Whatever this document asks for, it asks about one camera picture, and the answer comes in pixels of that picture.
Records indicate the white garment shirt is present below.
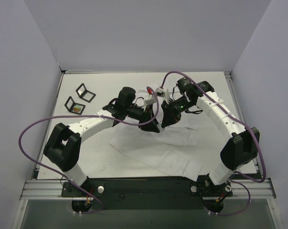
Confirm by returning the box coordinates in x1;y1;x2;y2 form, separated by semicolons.
109;113;202;181

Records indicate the colourful painted round brooch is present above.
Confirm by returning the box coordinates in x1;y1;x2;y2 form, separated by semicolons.
73;107;81;112

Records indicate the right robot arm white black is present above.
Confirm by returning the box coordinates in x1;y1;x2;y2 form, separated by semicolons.
161;77;260;189

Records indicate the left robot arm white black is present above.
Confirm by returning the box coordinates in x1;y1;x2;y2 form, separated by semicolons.
43;87;160;196

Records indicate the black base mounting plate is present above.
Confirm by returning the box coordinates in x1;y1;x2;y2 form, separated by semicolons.
61;176;233;211

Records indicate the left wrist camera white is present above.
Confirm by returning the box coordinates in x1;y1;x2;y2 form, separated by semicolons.
144;95;158;106

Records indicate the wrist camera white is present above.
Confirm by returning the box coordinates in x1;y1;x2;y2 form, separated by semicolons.
155;87;170;104
144;95;158;106

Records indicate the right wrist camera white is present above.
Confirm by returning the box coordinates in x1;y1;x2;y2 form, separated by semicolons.
155;87;170;104

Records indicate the black frame stand upper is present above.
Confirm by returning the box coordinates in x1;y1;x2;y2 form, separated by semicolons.
75;83;96;103

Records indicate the black frame stand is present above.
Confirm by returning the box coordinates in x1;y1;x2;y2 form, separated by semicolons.
64;96;85;115
75;83;96;103

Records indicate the black frame stand lower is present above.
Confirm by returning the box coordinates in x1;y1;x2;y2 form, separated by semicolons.
64;96;85;115

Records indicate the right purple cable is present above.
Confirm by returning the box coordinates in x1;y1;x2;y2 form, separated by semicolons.
159;71;267;217

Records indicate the purple cable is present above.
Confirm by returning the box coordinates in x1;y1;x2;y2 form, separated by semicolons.
159;71;267;217
19;86;159;214

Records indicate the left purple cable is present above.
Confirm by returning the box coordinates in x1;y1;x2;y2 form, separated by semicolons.
19;86;159;214

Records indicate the aluminium front rail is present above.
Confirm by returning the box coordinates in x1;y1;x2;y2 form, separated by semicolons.
20;179;62;200

